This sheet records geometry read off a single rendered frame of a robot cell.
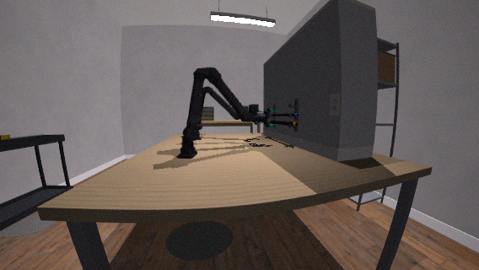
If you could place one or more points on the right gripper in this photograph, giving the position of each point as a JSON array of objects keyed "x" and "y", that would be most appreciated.
[{"x": 263, "y": 117}]

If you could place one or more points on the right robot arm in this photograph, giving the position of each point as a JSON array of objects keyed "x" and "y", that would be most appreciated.
[{"x": 191, "y": 133}]

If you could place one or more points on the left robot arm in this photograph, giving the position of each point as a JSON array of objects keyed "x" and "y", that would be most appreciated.
[{"x": 220, "y": 100}]

